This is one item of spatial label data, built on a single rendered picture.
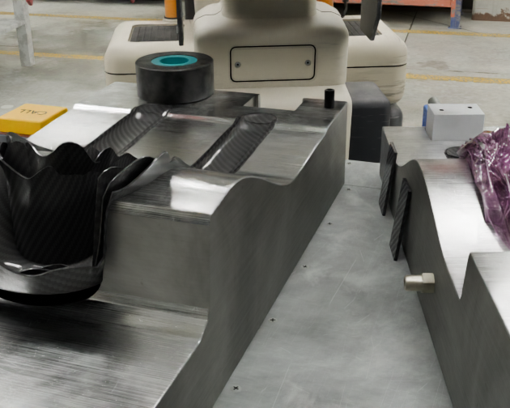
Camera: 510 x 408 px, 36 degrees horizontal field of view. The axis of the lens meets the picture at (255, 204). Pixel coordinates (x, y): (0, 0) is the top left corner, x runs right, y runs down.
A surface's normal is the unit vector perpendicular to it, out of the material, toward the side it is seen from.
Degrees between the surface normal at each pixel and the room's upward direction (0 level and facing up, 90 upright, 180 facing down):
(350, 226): 0
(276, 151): 4
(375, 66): 90
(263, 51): 98
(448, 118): 90
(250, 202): 90
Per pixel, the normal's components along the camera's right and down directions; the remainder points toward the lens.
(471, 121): -0.02, 0.41
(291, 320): -0.01, -0.91
